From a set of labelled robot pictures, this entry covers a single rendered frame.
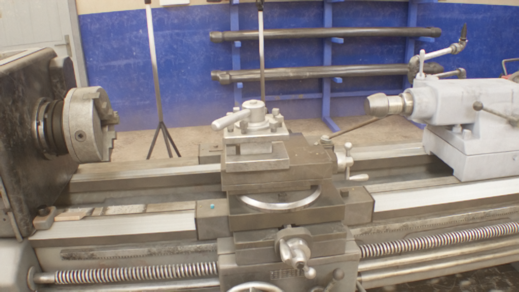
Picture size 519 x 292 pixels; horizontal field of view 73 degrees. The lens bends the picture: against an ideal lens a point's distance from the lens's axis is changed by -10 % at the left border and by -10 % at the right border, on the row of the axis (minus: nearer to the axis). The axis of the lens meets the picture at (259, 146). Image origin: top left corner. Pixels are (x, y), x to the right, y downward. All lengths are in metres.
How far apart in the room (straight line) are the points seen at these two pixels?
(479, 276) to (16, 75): 1.82
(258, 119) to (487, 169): 0.89
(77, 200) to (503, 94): 1.68
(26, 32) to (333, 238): 4.08
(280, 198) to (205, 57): 3.35
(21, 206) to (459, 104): 1.44
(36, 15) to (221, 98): 2.19
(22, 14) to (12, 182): 3.54
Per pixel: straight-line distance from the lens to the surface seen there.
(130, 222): 1.21
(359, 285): 1.27
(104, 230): 1.23
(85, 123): 1.21
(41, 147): 1.32
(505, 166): 1.59
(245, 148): 1.02
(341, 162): 1.10
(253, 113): 1.00
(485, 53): 5.44
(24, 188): 1.24
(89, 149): 1.24
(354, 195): 1.22
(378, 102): 1.34
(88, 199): 1.64
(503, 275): 1.83
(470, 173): 1.50
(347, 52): 4.52
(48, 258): 1.37
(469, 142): 1.47
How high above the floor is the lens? 1.48
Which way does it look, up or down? 23 degrees down
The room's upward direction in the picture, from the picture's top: 2 degrees counter-clockwise
